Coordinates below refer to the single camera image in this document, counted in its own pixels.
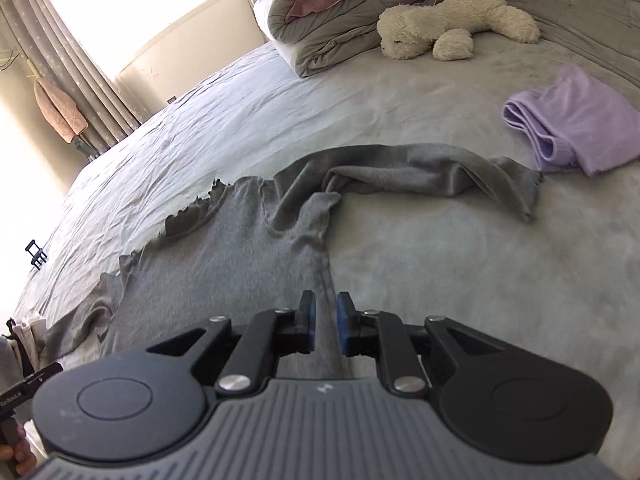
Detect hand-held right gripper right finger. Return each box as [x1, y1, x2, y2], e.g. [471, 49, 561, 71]
[336, 291, 511, 396]

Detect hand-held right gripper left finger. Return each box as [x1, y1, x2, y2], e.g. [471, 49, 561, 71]
[145, 290, 317, 396]

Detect grey ruffled knit sweater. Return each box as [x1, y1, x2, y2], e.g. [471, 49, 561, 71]
[37, 144, 543, 381]

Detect folded cream clothes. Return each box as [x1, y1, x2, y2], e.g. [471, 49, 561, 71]
[5, 310, 48, 376]

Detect person's left hand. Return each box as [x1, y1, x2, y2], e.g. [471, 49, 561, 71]
[0, 424, 38, 467]

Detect black phone stand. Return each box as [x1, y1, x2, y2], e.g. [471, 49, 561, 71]
[25, 240, 48, 267]

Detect coat stand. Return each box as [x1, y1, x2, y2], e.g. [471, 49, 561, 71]
[72, 130, 98, 161]

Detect folded light grey quilt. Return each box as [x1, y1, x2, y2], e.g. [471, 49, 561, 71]
[252, 0, 468, 78]

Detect pink hanging jacket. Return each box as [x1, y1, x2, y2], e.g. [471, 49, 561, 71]
[33, 77, 89, 143]

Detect folded purple garment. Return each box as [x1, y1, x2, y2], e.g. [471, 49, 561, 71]
[502, 63, 640, 177]

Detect white plush toy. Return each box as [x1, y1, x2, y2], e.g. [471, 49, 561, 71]
[376, 0, 542, 61]

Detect grey star-print curtain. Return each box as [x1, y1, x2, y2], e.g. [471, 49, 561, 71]
[0, 0, 146, 153]

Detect grey quilted headboard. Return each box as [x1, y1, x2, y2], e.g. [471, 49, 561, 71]
[460, 0, 640, 81]

